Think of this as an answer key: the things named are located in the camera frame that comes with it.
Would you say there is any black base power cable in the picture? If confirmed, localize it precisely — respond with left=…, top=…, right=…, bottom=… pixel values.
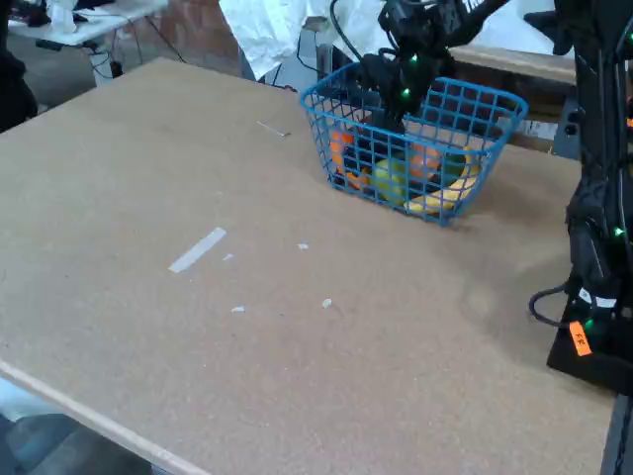
left=528, top=284, right=575, bottom=328

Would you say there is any yellow toy banana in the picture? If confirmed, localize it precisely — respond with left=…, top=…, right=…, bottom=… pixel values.
left=403, top=146, right=484, bottom=217

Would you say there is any round light green toy fruit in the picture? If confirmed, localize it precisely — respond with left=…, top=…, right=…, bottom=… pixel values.
left=373, top=158, right=411, bottom=205

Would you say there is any wooden bench top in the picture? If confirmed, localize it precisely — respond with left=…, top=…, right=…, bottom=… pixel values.
left=447, top=44, right=580, bottom=85

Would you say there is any grey post with sockets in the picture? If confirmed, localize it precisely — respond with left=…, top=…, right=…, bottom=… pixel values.
left=552, top=83, right=585, bottom=160

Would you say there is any orange label tag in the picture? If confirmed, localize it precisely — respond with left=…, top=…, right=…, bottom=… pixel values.
left=568, top=320, right=593, bottom=357

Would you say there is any white folding table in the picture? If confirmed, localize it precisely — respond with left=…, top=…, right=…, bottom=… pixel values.
left=7, top=0, right=169, bottom=48

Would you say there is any toy orange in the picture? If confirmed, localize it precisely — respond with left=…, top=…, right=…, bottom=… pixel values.
left=330, top=129, right=370, bottom=192

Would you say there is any thin pale tape sliver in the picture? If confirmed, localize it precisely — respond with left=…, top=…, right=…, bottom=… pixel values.
left=256, top=120, right=293, bottom=138

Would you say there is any dark green toy fruit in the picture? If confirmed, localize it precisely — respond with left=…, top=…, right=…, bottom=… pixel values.
left=441, top=152, right=467, bottom=187

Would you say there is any white crumpled cloth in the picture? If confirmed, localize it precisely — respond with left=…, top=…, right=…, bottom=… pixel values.
left=219, top=0, right=392, bottom=80

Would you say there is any red-orange toy pomegranate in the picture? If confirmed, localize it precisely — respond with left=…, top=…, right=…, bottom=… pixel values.
left=408, top=142, right=444, bottom=182

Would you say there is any grey metal stand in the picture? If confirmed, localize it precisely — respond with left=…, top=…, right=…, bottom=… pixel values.
left=300, top=14, right=347, bottom=75

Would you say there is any dark black bulky object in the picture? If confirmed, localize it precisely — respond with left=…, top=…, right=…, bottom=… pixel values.
left=0, top=0, right=40, bottom=134

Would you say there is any blue wire basket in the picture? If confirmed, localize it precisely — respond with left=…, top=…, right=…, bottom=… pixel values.
left=300, top=61, right=530, bottom=228

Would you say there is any long white tape strip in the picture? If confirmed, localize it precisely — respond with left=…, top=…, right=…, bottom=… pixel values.
left=167, top=226, right=227, bottom=275

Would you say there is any small black camera box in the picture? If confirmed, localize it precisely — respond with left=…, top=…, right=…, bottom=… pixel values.
left=358, top=52, right=397, bottom=93

